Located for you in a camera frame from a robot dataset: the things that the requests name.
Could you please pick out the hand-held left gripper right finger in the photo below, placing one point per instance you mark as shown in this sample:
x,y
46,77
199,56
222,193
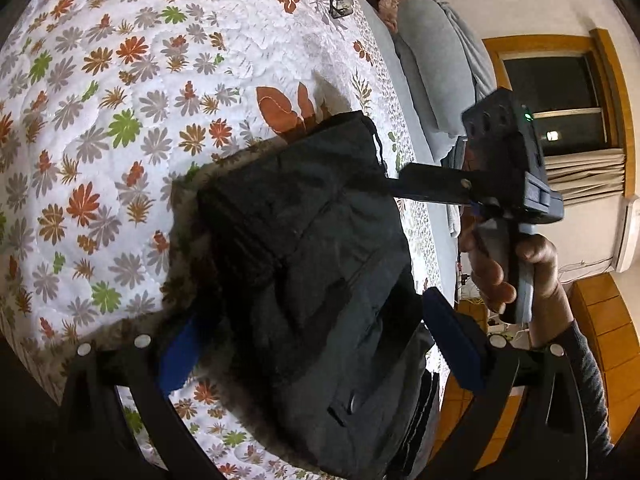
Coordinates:
x,y
455,340

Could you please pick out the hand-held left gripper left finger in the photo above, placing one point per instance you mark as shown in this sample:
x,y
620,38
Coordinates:
x,y
182,355

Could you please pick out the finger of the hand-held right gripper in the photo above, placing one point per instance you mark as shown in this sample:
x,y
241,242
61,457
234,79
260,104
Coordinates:
x,y
435,182

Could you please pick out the black pants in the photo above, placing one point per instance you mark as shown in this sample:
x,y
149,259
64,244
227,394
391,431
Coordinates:
x,y
300,260

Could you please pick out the person's right forearm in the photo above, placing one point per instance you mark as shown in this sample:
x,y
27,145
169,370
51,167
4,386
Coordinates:
x,y
575,360

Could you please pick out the beige curtain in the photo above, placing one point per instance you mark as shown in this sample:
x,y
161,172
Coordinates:
x,y
585,177

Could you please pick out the wooden framed window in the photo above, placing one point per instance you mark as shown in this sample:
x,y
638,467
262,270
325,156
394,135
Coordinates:
x,y
550,85

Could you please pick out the grey-blue folded blanket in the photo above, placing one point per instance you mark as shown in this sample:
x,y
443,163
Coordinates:
x,y
472,55

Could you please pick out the grey-blue pillow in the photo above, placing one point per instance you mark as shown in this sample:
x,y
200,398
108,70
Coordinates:
x,y
430,60

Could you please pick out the white air conditioner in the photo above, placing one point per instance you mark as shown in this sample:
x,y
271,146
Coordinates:
x,y
629,235

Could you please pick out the blue bed sheet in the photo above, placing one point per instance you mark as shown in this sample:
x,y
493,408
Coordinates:
x,y
387,45

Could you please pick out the eyeglasses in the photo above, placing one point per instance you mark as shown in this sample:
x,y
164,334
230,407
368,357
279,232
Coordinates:
x,y
341,6

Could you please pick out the white floral quilt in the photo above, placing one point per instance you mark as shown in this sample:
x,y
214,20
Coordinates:
x,y
100,110

